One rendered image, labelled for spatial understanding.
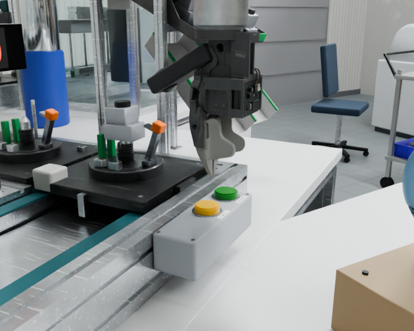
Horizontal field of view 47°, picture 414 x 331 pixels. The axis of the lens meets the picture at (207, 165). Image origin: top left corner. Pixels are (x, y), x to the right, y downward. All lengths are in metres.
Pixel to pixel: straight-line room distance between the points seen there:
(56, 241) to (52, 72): 1.08
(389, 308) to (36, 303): 0.39
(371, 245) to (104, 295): 0.50
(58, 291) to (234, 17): 0.40
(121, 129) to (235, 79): 0.31
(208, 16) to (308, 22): 6.60
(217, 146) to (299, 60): 6.50
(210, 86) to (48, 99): 1.20
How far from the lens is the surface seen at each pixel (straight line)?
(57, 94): 1.81
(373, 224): 1.00
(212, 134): 0.68
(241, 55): 0.65
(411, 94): 5.36
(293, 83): 7.14
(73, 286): 0.58
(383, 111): 5.59
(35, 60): 1.79
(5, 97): 2.25
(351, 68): 8.14
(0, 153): 1.04
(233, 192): 0.80
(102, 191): 0.82
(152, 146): 0.86
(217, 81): 0.65
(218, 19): 0.64
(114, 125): 0.88
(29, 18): 1.80
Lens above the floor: 1.25
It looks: 18 degrees down
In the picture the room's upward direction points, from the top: straight up
